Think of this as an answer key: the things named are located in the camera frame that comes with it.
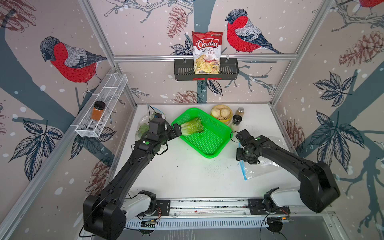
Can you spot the white wire shelf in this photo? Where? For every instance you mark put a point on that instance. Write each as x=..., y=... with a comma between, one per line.
x=109, y=94

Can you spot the chinese cabbage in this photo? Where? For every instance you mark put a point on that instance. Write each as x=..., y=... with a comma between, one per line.
x=142, y=130
x=194, y=126

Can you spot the clear zipper bag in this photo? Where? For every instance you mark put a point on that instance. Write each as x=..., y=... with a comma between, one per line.
x=265, y=165
x=150, y=114

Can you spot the white steamed bun right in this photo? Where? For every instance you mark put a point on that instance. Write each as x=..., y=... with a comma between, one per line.
x=225, y=113

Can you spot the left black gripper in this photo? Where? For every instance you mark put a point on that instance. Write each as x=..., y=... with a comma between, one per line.
x=173, y=134

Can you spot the brown spice shaker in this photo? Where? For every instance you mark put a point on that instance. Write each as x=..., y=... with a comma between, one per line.
x=240, y=111

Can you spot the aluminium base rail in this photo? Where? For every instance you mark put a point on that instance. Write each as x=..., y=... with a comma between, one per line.
x=217, y=214

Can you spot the red Chuba chips bag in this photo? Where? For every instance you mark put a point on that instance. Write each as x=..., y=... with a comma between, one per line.
x=207, y=52

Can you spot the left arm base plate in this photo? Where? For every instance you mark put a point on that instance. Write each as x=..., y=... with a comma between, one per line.
x=162, y=208

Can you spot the yellow bamboo steamer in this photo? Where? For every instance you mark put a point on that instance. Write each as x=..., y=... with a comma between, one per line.
x=224, y=121

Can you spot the green plastic basket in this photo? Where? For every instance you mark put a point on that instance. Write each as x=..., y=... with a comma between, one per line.
x=215, y=137

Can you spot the black hanging wire basket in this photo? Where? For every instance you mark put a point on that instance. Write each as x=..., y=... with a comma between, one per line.
x=184, y=71

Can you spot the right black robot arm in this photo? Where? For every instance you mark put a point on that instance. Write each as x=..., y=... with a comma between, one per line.
x=318, y=188

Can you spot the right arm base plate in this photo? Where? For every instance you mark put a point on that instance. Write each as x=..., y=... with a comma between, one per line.
x=259, y=206

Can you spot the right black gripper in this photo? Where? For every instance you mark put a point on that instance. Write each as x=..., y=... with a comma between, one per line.
x=238, y=156

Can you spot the white steamed bun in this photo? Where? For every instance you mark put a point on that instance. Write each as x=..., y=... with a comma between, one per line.
x=216, y=113
x=225, y=113

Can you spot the white steamed bun left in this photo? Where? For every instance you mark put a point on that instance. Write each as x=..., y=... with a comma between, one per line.
x=216, y=113

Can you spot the black lid spice shaker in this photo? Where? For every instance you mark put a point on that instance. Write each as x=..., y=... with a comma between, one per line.
x=237, y=119

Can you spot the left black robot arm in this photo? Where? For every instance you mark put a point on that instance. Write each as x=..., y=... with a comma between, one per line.
x=106, y=214

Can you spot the orange spice jar black lid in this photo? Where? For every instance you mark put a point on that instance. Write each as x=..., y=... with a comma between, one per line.
x=98, y=110

